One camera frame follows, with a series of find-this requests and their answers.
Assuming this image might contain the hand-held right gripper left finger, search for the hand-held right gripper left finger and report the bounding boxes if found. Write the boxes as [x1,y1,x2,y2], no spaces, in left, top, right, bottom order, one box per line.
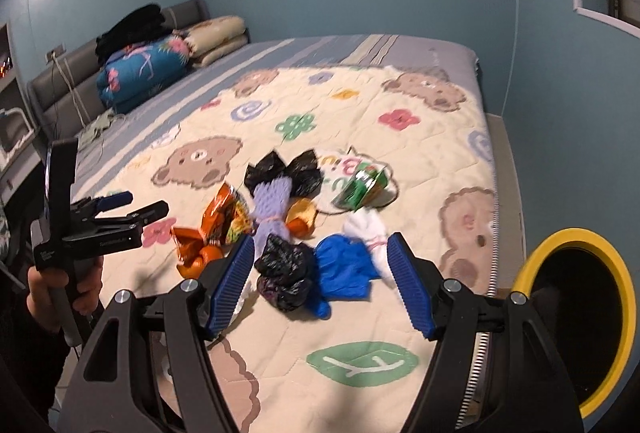
[50,235,256,433]

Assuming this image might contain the blue plastic bag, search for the blue plastic bag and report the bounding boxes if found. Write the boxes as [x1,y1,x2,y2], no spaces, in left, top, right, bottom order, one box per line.
[314,234,382,320]

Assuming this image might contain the small grey cloth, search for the small grey cloth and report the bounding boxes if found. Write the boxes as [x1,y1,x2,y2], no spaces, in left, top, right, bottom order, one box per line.
[80,108,126,145]

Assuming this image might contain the grey padded headboard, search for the grey padded headboard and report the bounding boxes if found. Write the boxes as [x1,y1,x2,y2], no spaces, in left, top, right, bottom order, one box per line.
[27,0,208,140]

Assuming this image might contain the grey bed frame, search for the grey bed frame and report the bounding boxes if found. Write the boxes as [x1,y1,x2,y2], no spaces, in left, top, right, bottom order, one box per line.
[486,112,527,305]

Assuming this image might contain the printed bear blanket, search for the printed bear blanket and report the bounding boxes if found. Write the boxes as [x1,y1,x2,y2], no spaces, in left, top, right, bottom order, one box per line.
[92,66,501,433]

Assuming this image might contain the orange peel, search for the orange peel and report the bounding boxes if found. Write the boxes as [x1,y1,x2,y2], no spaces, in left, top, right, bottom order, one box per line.
[177,245,224,280]
[286,198,319,235]

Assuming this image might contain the person's left forearm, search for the person's left forearm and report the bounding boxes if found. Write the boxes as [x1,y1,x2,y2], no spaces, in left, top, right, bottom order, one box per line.
[0,308,76,429]

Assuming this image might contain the bow-shaped black plastic bag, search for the bow-shaped black plastic bag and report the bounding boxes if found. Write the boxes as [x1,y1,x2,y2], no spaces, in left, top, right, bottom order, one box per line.
[244,150,323,199]

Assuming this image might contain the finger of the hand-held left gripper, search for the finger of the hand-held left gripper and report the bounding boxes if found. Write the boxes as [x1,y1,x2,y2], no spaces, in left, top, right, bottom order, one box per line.
[100,200,170,235]
[75,192,134,220]

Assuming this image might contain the black folded clothing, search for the black folded clothing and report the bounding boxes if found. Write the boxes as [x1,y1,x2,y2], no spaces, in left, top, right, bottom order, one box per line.
[95,4,176,64]

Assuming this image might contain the white bedside shelf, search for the white bedside shelf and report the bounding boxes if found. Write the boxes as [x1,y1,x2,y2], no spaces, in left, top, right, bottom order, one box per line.
[0,20,43,170]

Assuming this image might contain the green snack packet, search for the green snack packet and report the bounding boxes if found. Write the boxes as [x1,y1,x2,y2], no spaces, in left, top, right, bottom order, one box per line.
[332,166,389,213]

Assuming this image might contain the white crumpled tissue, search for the white crumpled tissue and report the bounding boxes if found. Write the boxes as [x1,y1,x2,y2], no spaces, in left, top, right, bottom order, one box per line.
[342,210,401,290]

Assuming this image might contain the white charging cable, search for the white charging cable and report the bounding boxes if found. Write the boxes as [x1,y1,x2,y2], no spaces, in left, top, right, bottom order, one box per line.
[52,53,127,150]

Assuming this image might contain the orange snack wrapper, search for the orange snack wrapper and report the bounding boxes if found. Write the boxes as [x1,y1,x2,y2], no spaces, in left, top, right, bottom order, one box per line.
[170,183,253,264]

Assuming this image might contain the beige floral pillow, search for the beige floral pillow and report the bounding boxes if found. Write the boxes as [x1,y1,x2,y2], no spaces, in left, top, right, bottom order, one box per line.
[192,38,250,67]
[175,16,247,55]

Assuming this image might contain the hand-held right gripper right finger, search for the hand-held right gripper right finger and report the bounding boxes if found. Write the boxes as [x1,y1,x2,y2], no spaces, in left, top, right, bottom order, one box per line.
[386,232,586,433]

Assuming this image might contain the purple foam fruit net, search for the purple foam fruit net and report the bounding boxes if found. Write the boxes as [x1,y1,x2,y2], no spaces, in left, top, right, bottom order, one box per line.
[248,177,294,259]

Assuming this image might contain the yellow-rimmed trash bin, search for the yellow-rimmed trash bin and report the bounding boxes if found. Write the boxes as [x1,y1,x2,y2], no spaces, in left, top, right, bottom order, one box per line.
[512,227,640,420]

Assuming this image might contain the blue floral folded quilt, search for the blue floral folded quilt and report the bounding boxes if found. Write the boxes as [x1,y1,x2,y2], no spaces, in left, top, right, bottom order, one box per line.
[96,37,194,114]

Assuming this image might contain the person's left hand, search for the person's left hand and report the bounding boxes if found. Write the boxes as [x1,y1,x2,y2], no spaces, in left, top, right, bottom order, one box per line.
[27,253,104,335]

